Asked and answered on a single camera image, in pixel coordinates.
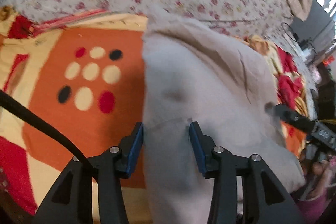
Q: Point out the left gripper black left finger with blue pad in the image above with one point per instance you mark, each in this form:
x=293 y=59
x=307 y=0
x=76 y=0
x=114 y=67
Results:
x=69 y=200

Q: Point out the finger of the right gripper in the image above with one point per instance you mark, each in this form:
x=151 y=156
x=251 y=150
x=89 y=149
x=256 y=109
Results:
x=282 y=113

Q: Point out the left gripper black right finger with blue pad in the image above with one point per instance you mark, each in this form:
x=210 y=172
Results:
x=245 y=188

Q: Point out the beige zip jacket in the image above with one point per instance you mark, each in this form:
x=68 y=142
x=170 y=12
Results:
x=193 y=73

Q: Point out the orange red patterned blanket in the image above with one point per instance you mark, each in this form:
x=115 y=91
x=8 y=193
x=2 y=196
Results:
x=89 y=83

